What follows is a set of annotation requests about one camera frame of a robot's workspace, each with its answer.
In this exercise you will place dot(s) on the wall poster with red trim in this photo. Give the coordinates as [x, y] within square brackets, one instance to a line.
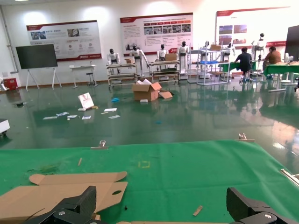
[77, 39]

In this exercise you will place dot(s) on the large open cardboard carton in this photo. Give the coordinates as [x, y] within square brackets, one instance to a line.
[144, 92]

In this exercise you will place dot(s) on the black board on stand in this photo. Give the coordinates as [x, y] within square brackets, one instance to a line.
[36, 56]

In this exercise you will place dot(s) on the green table cloth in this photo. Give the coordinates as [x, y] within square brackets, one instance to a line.
[187, 175]

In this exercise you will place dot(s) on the short wooden chip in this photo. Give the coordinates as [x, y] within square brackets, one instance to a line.
[197, 210]

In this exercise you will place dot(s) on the white paper bag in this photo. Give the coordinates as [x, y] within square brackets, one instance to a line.
[86, 101]

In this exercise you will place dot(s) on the black round stool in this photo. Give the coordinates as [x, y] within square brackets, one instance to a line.
[91, 74]

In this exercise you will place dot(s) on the blue cloth scrap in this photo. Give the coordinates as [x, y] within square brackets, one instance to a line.
[115, 100]

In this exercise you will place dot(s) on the white foam block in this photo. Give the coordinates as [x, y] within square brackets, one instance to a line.
[144, 100]

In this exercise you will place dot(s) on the long thin wooden stick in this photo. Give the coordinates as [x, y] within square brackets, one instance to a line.
[80, 161]

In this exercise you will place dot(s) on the tall metal shelf rack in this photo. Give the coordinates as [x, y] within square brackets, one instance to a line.
[203, 63]

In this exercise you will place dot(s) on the white paper sheet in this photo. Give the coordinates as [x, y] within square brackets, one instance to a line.
[110, 109]
[49, 117]

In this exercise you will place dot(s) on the white humanoid robot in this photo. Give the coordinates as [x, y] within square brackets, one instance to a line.
[161, 53]
[183, 54]
[137, 56]
[260, 45]
[113, 57]
[230, 47]
[206, 46]

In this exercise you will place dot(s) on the small cardboard box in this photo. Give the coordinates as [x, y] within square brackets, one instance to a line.
[129, 60]
[171, 56]
[215, 47]

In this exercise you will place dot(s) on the pipe frame work rack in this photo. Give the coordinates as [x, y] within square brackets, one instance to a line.
[121, 75]
[163, 73]

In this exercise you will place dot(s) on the white low platform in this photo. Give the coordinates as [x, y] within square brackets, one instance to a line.
[3, 126]

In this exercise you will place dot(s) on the silver binder clip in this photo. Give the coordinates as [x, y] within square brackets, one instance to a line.
[100, 147]
[245, 140]

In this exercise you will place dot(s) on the red box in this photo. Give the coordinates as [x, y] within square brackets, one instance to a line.
[10, 84]

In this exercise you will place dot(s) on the wall poster with photo row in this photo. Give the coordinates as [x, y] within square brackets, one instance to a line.
[156, 30]

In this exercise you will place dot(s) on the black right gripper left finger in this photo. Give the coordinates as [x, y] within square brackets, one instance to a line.
[86, 200]

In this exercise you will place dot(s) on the white desk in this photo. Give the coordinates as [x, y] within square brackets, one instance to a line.
[82, 67]

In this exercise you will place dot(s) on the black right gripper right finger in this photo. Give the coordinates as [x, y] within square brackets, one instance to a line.
[240, 207]

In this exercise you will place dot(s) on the person in dark shirt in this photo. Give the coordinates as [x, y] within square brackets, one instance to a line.
[244, 60]

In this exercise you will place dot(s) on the person in orange shirt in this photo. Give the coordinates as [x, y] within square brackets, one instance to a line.
[273, 57]

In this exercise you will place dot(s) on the green topped work table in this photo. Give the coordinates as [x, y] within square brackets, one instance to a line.
[227, 66]
[280, 68]

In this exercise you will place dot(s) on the large black screen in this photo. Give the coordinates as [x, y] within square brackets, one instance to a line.
[293, 42]

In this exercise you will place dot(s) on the blue white leaflet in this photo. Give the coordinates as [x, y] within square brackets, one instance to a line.
[114, 116]
[86, 117]
[72, 116]
[62, 114]

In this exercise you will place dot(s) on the grey wall pipe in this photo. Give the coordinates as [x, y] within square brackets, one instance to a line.
[9, 46]

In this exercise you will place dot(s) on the wall poster with landscape photos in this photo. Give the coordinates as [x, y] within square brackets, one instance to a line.
[247, 23]

